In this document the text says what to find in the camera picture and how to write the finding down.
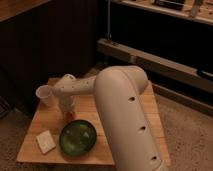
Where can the white sponge block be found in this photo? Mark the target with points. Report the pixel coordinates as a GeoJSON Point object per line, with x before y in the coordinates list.
{"type": "Point", "coordinates": [45, 141]}

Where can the clear plastic cup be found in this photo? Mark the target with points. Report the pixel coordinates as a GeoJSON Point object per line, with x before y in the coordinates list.
{"type": "Point", "coordinates": [45, 94]}

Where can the grey metal beam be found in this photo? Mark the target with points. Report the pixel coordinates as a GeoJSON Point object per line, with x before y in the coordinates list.
{"type": "Point", "coordinates": [156, 64]}

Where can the green bowl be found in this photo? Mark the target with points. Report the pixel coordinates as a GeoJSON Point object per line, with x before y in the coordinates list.
{"type": "Point", "coordinates": [77, 138]}

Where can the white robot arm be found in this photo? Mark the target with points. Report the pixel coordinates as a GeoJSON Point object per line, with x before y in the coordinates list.
{"type": "Point", "coordinates": [116, 92]}

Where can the wooden table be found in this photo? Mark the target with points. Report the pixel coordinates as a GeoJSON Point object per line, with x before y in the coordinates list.
{"type": "Point", "coordinates": [50, 118]}

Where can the wooden shelf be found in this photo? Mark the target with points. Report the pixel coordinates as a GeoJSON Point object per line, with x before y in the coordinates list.
{"type": "Point", "coordinates": [194, 10]}

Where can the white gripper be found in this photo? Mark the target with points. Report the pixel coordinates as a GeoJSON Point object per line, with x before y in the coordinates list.
{"type": "Point", "coordinates": [66, 103]}

